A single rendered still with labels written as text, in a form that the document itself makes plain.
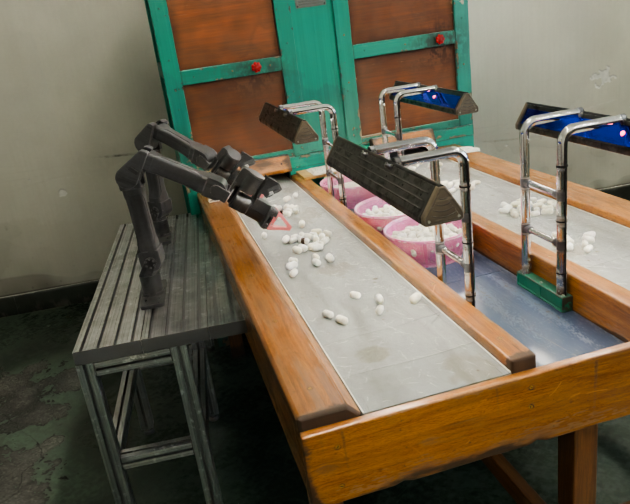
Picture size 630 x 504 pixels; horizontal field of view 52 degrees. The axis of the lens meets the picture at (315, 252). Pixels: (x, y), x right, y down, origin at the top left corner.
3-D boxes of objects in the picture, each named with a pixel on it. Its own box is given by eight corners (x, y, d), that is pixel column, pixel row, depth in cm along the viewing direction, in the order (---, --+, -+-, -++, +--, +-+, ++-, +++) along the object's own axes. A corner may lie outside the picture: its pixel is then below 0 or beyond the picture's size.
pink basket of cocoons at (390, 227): (406, 279, 186) (403, 248, 183) (373, 251, 211) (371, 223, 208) (489, 259, 192) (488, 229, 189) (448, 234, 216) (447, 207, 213)
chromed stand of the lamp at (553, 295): (562, 313, 156) (563, 127, 140) (516, 284, 174) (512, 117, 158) (630, 295, 159) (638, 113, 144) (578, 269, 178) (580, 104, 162)
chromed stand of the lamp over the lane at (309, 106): (302, 234, 236) (284, 111, 221) (289, 220, 254) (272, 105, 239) (351, 224, 240) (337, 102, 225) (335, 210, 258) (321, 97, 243)
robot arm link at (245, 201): (256, 192, 195) (236, 181, 192) (258, 199, 189) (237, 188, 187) (244, 211, 196) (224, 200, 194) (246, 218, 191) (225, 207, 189)
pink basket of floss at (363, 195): (368, 213, 250) (365, 189, 247) (310, 209, 264) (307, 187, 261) (398, 193, 270) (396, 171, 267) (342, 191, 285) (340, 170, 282)
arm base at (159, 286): (161, 258, 208) (139, 262, 207) (158, 281, 189) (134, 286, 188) (167, 281, 211) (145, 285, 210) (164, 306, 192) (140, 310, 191)
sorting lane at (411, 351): (363, 423, 117) (362, 413, 117) (225, 197, 283) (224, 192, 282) (512, 382, 123) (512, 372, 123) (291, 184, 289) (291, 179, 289)
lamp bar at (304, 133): (295, 145, 204) (292, 122, 202) (258, 121, 261) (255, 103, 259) (319, 140, 206) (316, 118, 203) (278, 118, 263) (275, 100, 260)
